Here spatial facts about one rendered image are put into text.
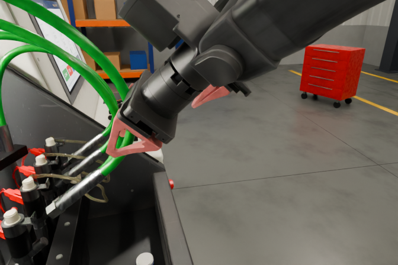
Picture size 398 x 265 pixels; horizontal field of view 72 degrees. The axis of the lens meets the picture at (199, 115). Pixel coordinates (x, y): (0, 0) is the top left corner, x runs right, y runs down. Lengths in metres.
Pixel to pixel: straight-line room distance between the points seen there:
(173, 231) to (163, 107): 0.35
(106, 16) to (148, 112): 5.39
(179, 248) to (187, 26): 0.43
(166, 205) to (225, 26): 0.53
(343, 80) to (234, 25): 4.23
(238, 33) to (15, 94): 0.60
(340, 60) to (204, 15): 4.17
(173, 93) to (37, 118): 0.48
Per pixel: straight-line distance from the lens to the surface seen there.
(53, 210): 0.45
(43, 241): 0.50
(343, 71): 4.41
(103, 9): 5.69
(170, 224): 0.63
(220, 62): 0.23
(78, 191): 0.43
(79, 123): 0.73
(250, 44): 0.22
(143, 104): 0.32
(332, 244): 2.07
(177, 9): 0.28
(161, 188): 0.73
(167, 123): 0.33
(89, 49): 0.36
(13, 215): 0.47
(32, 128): 0.75
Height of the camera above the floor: 1.38
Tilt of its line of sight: 21 degrees down
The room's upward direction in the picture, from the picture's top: straight up
